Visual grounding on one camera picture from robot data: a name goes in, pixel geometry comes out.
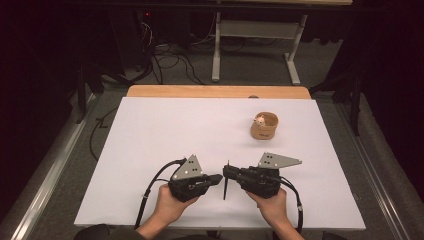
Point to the wooden table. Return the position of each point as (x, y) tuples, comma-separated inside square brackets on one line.
[(216, 91)]

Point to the white cover board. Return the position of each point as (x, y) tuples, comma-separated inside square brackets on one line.
[(200, 133)]

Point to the tan pen holder with figurine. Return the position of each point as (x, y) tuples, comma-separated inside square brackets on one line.
[(265, 130)]

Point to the person's dark clothing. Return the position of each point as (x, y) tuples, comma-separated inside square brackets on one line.
[(91, 232)]

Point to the black metal stand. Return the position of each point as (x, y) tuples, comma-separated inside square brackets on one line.
[(355, 100), (83, 90)]

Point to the aluminium floor rail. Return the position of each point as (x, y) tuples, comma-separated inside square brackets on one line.
[(373, 166), (50, 170)]

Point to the white metal table frame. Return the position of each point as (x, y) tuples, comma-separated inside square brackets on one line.
[(256, 28)]

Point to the person's right hand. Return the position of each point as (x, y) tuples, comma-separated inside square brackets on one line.
[(275, 208)]

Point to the person's left hand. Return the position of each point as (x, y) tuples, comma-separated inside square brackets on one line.
[(168, 208)]

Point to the dark green paintbrush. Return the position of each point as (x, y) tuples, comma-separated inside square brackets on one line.
[(225, 190)]

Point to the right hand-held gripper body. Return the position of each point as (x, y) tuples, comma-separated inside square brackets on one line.
[(263, 181)]

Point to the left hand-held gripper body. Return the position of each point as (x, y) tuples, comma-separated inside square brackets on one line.
[(186, 186)]

